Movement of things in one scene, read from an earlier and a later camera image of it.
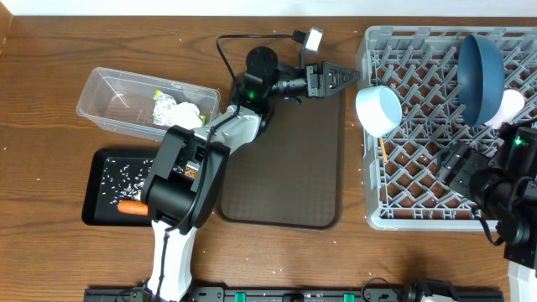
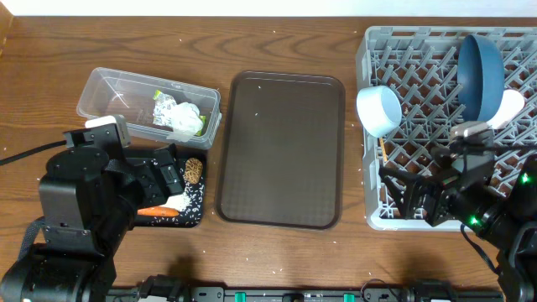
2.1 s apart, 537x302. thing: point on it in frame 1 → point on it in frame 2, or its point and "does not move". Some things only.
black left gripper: (312, 80) → (159, 177)
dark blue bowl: (481, 79) does not move
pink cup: (512, 102) does not move
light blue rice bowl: (378, 110) does not move
